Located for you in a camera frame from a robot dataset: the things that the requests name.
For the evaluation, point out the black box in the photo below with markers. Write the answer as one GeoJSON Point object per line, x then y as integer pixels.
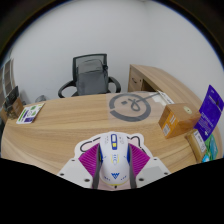
{"type": "Point", "coordinates": [10, 95]}

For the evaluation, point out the purple package card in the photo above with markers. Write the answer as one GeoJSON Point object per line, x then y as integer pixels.
{"type": "Point", "coordinates": [210, 111]}

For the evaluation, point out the blue packet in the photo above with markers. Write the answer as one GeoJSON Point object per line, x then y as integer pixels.
{"type": "Point", "coordinates": [205, 158]}

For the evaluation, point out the pink cloud-shaped mouse pad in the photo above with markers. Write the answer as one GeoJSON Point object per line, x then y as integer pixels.
{"type": "Point", "coordinates": [86, 144]}

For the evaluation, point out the grey backpack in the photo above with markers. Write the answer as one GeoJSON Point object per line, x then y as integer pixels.
{"type": "Point", "coordinates": [92, 80]}

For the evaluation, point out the black mesh office chair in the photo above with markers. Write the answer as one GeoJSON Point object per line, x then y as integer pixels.
{"type": "Point", "coordinates": [75, 61]}

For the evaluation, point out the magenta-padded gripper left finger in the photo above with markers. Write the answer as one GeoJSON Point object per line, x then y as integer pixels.
{"type": "Point", "coordinates": [75, 171]}

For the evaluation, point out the white blue yellow computer mouse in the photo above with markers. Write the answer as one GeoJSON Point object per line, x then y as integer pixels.
{"type": "Point", "coordinates": [114, 163]}

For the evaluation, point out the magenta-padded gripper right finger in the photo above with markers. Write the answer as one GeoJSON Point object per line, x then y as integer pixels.
{"type": "Point", "coordinates": [151, 170]}

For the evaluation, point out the green packet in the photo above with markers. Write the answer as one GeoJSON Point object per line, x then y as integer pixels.
{"type": "Point", "coordinates": [212, 148]}

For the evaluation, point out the wooden side desk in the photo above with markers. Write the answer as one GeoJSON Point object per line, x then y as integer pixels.
{"type": "Point", "coordinates": [160, 80]}

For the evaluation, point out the wooden shelf unit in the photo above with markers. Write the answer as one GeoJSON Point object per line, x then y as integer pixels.
{"type": "Point", "coordinates": [7, 80]}

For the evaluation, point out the orange-brown cardboard box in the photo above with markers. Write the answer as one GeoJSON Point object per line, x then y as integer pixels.
{"type": "Point", "coordinates": [178, 120]}

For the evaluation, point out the narrow wooden box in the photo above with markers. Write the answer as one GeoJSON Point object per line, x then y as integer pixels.
{"type": "Point", "coordinates": [196, 145]}

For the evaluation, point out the wide brown cardboard box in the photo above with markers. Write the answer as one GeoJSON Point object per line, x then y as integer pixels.
{"type": "Point", "coordinates": [16, 110]}

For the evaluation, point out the white green leaflet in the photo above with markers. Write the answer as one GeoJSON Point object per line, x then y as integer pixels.
{"type": "Point", "coordinates": [30, 113]}

